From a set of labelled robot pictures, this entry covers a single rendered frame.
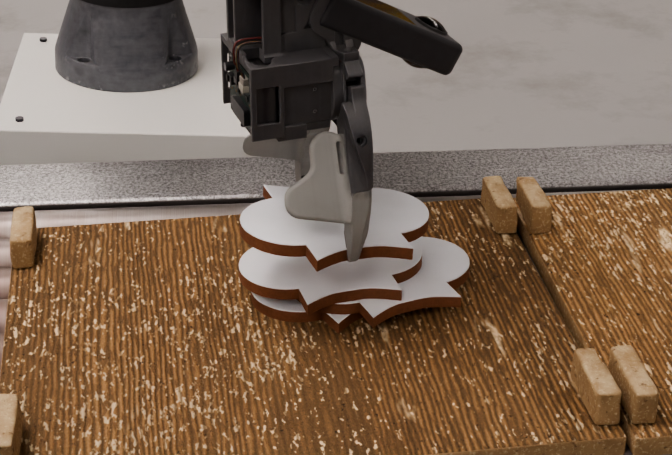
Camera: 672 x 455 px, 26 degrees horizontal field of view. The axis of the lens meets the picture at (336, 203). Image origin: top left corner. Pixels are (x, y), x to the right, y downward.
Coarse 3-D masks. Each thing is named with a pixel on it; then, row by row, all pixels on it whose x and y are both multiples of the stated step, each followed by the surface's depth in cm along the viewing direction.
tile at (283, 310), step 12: (252, 300) 110; (264, 300) 108; (276, 300) 108; (288, 300) 108; (264, 312) 108; (276, 312) 107; (288, 312) 107; (300, 312) 107; (336, 324) 106; (348, 324) 107
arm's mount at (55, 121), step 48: (48, 48) 159; (48, 96) 147; (96, 96) 148; (144, 96) 149; (192, 96) 149; (0, 144) 140; (48, 144) 140; (96, 144) 141; (144, 144) 141; (192, 144) 141; (240, 144) 142
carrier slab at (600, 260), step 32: (608, 192) 126; (640, 192) 126; (576, 224) 121; (608, 224) 121; (640, 224) 121; (544, 256) 116; (576, 256) 116; (608, 256) 116; (640, 256) 116; (576, 288) 112; (608, 288) 112; (640, 288) 112; (576, 320) 108; (608, 320) 108; (640, 320) 108; (608, 352) 104; (640, 352) 104; (640, 448) 95
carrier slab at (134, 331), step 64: (64, 256) 116; (128, 256) 116; (192, 256) 116; (512, 256) 116; (64, 320) 108; (128, 320) 108; (192, 320) 108; (256, 320) 108; (320, 320) 108; (448, 320) 108; (512, 320) 108; (0, 384) 100; (64, 384) 100; (128, 384) 100; (192, 384) 100; (256, 384) 100; (320, 384) 100; (384, 384) 100; (448, 384) 100; (512, 384) 100; (64, 448) 94; (128, 448) 94; (192, 448) 94; (256, 448) 94; (320, 448) 94; (384, 448) 94; (448, 448) 94; (512, 448) 94; (576, 448) 95
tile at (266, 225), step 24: (264, 192) 109; (384, 192) 109; (240, 216) 104; (264, 216) 105; (288, 216) 105; (384, 216) 106; (408, 216) 106; (264, 240) 102; (288, 240) 102; (312, 240) 102; (336, 240) 102; (384, 240) 102; (408, 240) 104; (312, 264) 100
